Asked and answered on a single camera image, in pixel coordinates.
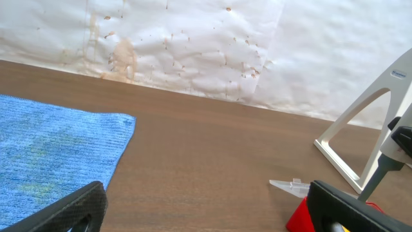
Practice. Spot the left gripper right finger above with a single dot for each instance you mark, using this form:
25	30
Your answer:
341	209

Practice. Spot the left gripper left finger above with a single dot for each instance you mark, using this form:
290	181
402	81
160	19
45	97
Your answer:
74	209

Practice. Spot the white pipette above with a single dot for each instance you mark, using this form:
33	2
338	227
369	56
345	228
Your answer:
384	167

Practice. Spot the red and yellow tip box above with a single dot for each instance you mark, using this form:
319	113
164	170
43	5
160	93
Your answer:
299	219

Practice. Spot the blue cloth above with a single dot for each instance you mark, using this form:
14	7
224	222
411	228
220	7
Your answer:
48	145

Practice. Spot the white and blue stand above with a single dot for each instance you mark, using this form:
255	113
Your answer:
399	87

